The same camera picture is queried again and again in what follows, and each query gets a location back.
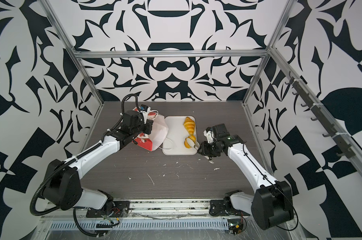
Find yellow round fake bun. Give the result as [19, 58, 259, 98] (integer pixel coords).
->
[184, 135, 197, 149]

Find white slotted cable duct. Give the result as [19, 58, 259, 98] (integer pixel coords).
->
[47, 218, 230, 231]

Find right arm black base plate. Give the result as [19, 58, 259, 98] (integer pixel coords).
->
[209, 200, 229, 217]

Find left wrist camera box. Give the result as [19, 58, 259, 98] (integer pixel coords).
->
[140, 105, 151, 113]

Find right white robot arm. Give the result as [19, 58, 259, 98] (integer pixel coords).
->
[198, 124, 297, 230]

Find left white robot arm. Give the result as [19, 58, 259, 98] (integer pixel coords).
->
[36, 105, 154, 210]

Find yellow fake croissant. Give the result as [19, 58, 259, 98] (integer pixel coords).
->
[183, 117, 196, 136]

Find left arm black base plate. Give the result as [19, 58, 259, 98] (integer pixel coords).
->
[86, 201, 130, 218]

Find black corrugated cable hose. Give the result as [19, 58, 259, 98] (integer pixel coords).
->
[30, 155, 76, 217]

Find white rectangular plastic tray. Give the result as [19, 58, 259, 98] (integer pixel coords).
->
[162, 116, 197, 156]

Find aluminium cage frame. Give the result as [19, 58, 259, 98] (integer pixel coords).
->
[38, 0, 362, 240]

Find small green circuit board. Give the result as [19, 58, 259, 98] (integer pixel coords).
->
[228, 222, 244, 235]

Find steel tongs with white tips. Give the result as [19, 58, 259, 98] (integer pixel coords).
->
[194, 142, 214, 164]

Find black wall hook rail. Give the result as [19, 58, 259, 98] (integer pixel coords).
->
[286, 73, 356, 159]

